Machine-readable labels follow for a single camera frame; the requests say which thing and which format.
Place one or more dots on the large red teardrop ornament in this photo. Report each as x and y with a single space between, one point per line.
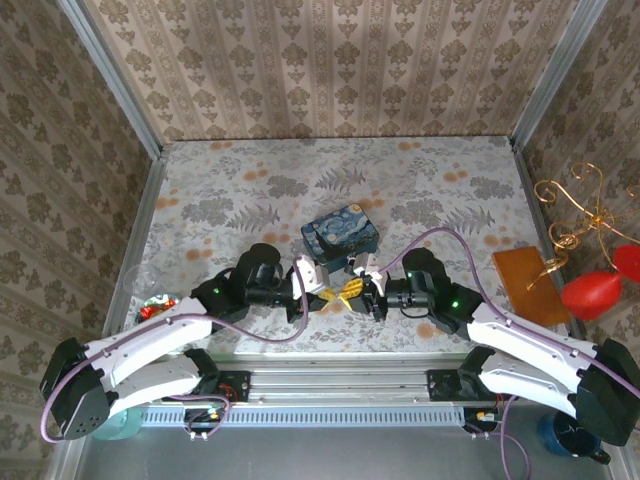
590 297

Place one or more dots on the dark blue mug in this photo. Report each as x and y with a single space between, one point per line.
565 440

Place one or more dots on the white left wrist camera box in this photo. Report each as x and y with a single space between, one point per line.
311 275

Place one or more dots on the aluminium table side rail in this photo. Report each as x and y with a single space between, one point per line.
142 225
545 225

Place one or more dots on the colourful candy wrapper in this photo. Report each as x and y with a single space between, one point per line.
155 307

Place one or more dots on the clear glass cup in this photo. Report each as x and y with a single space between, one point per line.
135 282

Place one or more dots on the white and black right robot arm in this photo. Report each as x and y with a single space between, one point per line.
525 335

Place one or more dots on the orange-brown wooden block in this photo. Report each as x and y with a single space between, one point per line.
515 265

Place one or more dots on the teal plastic cup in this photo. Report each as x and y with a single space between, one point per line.
125 425

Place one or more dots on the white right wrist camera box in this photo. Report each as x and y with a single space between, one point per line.
374 275

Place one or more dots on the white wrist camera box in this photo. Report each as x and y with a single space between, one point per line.
311 275
374 275

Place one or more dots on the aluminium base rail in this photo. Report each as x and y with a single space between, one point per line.
325 387

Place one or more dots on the aluminium frame post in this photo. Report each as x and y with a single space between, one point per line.
555 70
115 80

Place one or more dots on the floral patterned tablecloth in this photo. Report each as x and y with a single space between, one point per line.
250 200

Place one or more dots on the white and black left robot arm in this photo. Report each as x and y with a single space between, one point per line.
150 330

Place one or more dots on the starry night print box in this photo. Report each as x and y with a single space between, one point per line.
345 230

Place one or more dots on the small red teardrop ornament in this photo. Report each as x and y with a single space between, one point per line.
629 262

